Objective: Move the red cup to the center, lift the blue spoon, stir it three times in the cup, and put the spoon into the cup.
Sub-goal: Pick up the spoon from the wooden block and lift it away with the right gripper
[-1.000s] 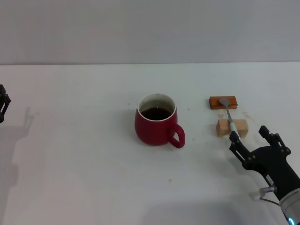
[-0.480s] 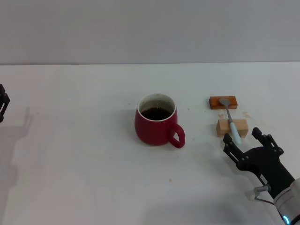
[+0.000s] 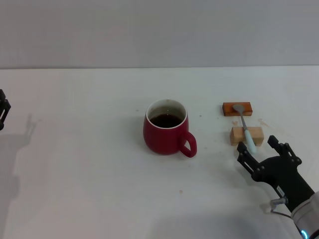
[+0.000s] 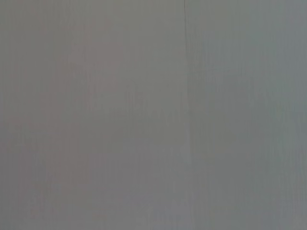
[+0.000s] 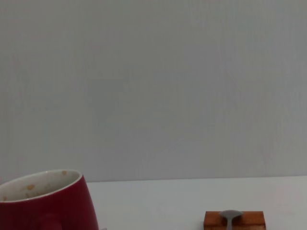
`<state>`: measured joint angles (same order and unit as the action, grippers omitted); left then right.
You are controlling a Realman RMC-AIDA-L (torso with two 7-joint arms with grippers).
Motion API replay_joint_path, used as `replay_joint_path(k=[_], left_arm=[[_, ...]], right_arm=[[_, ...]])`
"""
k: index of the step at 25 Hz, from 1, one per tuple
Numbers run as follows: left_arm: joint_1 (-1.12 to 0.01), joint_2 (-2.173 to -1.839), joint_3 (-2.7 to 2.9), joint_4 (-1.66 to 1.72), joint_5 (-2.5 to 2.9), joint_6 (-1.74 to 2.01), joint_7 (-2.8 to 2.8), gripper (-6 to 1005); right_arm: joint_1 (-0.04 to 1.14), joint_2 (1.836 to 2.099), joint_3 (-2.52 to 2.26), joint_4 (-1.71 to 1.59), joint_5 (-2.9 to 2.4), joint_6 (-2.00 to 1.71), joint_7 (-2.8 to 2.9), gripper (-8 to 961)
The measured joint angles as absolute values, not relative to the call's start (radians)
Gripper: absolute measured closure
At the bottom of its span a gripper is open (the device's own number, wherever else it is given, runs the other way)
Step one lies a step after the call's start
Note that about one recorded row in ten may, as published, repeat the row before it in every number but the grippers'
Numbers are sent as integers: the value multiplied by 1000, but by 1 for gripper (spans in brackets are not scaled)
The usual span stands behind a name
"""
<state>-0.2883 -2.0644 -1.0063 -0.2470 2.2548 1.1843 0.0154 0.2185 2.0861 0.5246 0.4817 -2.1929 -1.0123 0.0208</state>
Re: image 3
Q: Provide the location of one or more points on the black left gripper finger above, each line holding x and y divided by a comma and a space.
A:
2, 94
4, 112

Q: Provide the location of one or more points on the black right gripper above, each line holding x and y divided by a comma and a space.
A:
281, 174

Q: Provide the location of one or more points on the red ceramic mug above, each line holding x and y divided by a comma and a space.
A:
162, 139

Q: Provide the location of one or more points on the light wooden bridge block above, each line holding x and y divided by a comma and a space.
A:
238, 135

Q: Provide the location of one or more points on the orange-brown wooden block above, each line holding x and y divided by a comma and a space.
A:
229, 109

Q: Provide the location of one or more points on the dark coffee liquid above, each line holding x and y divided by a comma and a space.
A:
165, 120

